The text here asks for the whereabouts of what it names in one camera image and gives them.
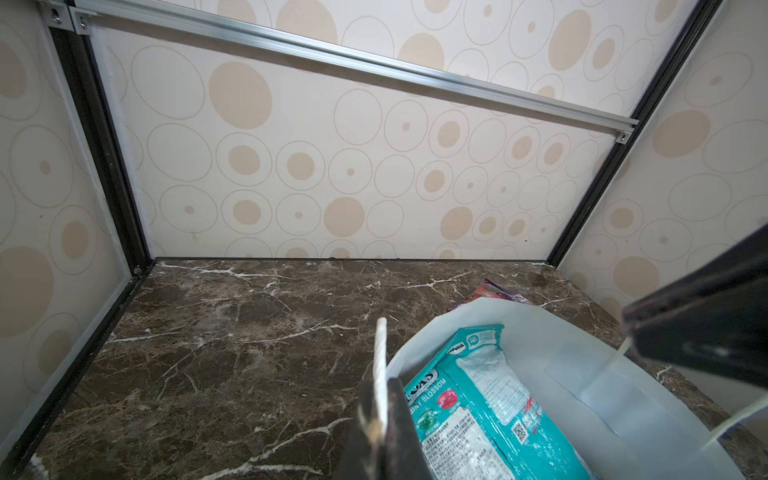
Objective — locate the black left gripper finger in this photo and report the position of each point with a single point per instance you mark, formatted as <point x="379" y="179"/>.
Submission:
<point x="376" y="450"/>

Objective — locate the black left corner post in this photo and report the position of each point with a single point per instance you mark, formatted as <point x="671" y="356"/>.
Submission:
<point x="102" y="144"/>

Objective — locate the black corner post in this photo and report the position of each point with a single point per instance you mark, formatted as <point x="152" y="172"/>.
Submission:
<point x="693" y="31"/>
<point x="102" y="144"/>

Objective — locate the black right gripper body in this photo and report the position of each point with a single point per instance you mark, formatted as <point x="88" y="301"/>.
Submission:
<point x="713" y="320"/>

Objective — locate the silver rear aluminium rail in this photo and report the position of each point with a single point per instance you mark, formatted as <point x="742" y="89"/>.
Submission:
<point x="190" y="21"/>

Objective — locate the white floral paper bag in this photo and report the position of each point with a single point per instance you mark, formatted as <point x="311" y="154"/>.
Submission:
<point x="624" y="423"/>

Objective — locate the black right corner post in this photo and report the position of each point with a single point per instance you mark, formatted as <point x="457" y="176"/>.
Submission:
<point x="693" y="31"/>

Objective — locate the pink candy packet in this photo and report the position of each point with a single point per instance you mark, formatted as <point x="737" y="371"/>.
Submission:
<point x="489" y="289"/>

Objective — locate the teal snack packet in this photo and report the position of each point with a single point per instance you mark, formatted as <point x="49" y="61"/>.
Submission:
<point x="475" y="419"/>

